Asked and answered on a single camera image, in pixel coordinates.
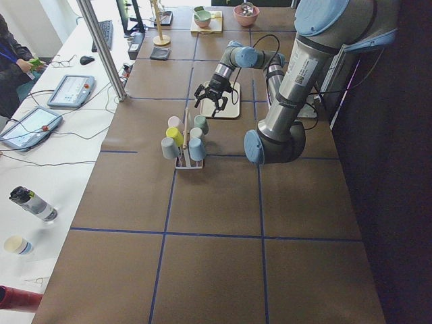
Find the light blue cup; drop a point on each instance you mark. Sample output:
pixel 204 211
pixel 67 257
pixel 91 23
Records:
pixel 197 149

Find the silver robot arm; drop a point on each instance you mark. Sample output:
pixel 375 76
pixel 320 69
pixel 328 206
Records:
pixel 323 29

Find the black box with label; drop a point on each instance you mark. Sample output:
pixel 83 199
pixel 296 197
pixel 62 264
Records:
pixel 135 44

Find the cream rabbit serving tray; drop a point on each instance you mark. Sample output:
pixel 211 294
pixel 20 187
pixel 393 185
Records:
pixel 232 108

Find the grey cup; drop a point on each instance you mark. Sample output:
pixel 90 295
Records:
pixel 170 149

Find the teach pendant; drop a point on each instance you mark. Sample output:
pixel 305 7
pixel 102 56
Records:
pixel 72 92
pixel 32 129

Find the red cylinder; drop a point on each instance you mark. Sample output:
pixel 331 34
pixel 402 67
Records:
pixel 14 299

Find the near teach pendant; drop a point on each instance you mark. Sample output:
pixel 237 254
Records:
pixel 32 129

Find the wooden mug tree stand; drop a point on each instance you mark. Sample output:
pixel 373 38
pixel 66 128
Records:
pixel 160 39

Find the folded grey cloth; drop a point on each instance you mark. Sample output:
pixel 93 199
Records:
pixel 160 54

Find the cream white cup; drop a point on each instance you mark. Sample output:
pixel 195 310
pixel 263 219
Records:
pixel 197 133

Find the yellow cup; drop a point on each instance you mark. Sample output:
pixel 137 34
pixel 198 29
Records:
pixel 175 134

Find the eyeglasses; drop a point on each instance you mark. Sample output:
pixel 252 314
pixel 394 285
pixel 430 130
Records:
pixel 61 62

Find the wooden cutting board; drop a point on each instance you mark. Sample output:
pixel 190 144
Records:
pixel 214 26

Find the green cup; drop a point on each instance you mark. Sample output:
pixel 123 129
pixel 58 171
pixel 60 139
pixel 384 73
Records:
pixel 200 121

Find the pink cup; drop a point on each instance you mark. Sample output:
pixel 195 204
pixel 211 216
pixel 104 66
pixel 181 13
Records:
pixel 175 121

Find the black computer mouse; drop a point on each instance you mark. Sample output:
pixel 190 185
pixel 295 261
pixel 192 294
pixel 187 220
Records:
pixel 84 60

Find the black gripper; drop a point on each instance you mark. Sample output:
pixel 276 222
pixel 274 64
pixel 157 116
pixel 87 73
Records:
pixel 217 83

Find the paper cup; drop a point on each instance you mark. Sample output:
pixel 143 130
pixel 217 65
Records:
pixel 18 245

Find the clear water bottle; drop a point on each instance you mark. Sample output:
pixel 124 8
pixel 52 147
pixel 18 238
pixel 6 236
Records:
pixel 31 202

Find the far teach pendant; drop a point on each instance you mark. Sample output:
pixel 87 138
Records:
pixel 72 92

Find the green bowl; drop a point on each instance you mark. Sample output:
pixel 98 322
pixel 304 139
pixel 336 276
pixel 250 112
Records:
pixel 202 18

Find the pink bowl with ice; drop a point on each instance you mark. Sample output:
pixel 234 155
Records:
pixel 246 14

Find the black keyboard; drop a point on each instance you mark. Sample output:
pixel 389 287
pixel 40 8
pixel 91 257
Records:
pixel 107 31

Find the white wire cup rack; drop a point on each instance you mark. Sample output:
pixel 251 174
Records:
pixel 184 161

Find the person in dark jacket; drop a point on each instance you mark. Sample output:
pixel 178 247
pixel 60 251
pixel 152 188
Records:
pixel 18 73

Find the aluminium frame post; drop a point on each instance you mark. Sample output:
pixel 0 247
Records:
pixel 90 18

